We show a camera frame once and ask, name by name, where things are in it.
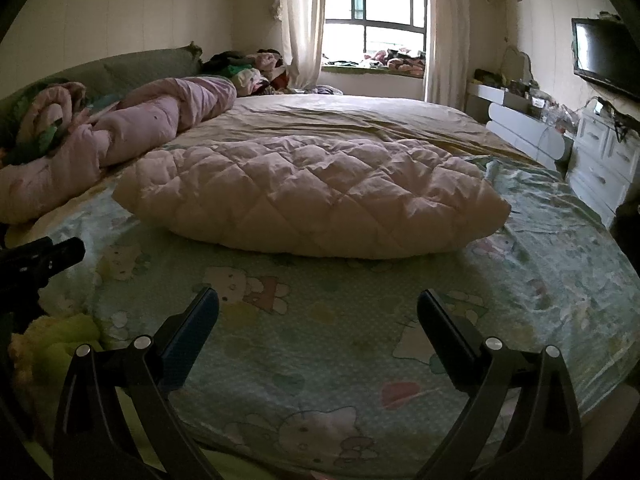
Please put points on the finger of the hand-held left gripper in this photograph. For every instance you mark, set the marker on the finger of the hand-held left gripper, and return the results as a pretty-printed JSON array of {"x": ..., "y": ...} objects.
[
  {"x": 22, "y": 251},
  {"x": 62, "y": 257}
]

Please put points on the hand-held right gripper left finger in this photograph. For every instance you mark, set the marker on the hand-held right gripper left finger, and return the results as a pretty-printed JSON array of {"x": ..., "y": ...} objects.
[{"x": 187, "y": 340}]

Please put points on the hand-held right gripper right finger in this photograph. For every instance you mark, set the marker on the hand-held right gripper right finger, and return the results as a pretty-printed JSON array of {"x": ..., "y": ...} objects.
[{"x": 446, "y": 336}]

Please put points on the pink quilted coat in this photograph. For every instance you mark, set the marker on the pink quilted coat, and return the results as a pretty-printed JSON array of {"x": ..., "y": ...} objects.
[{"x": 310, "y": 195}]

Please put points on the pile of mixed clothes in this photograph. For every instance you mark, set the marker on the pile of mixed clothes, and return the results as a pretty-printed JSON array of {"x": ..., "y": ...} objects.
[{"x": 245, "y": 72}]

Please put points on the dark clothes beside bed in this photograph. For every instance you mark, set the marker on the dark clothes beside bed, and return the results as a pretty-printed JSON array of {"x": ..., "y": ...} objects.
[{"x": 325, "y": 91}]

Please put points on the clothes heap on windowsill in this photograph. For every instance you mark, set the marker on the clothes heap on windowsill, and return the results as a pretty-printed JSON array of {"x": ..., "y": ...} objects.
[{"x": 400, "y": 61}]

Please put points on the yellow green plush toy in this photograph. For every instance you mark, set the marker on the yellow green plush toy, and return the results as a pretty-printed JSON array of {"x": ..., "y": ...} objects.
[{"x": 55, "y": 345}]

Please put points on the green cartoon printed blanket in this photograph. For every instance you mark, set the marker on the green cartoon printed blanket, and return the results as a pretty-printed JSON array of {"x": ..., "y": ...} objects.
[{"x": 350, "y": 335}]

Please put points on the rolled pink duvet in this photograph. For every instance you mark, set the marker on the rolled pink duvet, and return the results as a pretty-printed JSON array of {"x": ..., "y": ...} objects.
[{"x": 140, "y": 120}]

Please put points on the green padded headboard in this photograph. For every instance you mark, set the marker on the green padded headboard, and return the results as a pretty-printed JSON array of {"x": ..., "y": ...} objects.
[{"x": 125, "y": 67}]

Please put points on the white vanity desk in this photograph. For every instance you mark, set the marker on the white vanity desk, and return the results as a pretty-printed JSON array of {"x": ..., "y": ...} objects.
[{"x": 525, "y": 132}]

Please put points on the white drawer dresser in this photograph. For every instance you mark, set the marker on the white drawer dresser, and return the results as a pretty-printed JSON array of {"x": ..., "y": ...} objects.
[{"x": 600, "y": 170}]

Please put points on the bed with yellow sheet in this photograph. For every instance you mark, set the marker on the bed with yellow sheet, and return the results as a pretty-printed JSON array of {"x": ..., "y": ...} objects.
[{"x": 350, "y": 110}]

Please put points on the clutter on vanity desk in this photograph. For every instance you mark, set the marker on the clutter on vanity desk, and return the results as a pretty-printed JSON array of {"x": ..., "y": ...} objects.
[{"x": 535, "y": 100}]

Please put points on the cloud shaped mirror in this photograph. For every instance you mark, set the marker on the cloud shaped mirror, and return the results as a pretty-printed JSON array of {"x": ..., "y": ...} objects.
[{"x": 517, "y": 65}]

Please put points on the white lace curtain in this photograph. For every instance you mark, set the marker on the white lace curtain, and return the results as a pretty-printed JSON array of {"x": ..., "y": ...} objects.
[
  {"x": 302, "y": 25},
  {"x": 447, "y": 35}
]

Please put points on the black wall television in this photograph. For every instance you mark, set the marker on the black wall television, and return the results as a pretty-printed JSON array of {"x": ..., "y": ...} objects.
[{"x": 607, "y": 57}]

